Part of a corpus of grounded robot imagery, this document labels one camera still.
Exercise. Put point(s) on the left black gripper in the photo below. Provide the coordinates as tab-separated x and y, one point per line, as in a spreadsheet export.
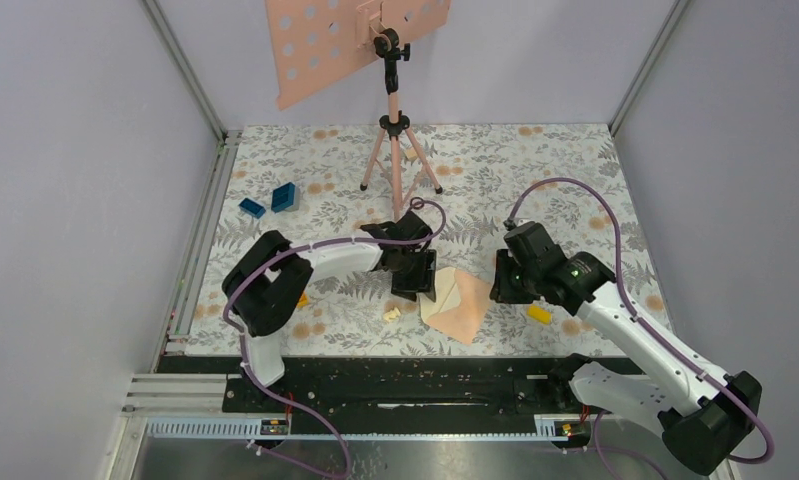
423	281

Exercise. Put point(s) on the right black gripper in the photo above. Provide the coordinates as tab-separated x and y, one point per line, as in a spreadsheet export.
502	291

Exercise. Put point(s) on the tan paper envelope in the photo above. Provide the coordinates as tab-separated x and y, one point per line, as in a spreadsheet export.
460	306

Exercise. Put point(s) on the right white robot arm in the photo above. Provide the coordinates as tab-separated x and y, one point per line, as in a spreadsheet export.
699	411

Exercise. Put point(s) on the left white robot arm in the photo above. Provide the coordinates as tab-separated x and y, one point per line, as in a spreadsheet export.
265	286

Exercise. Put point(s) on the yellow toy brick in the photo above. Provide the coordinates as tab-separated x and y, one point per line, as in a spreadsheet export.
539	314

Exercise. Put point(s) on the cream chess knight piece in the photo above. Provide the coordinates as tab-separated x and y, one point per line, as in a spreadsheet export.
392	315

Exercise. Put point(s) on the floral patterned table mat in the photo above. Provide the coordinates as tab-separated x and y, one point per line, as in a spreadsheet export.
567	177

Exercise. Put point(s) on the orange square toy brick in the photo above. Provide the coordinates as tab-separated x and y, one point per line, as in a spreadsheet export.
303	301

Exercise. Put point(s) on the small beige wooden block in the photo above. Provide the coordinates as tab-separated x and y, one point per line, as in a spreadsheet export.
410	154

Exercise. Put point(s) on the large blue toy brick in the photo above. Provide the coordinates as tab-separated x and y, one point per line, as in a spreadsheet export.
285	198

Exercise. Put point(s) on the small blue toy brick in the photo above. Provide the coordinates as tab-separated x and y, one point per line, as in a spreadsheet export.
252	208

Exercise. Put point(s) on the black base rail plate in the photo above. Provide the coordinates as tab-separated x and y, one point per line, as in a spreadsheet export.
430	395

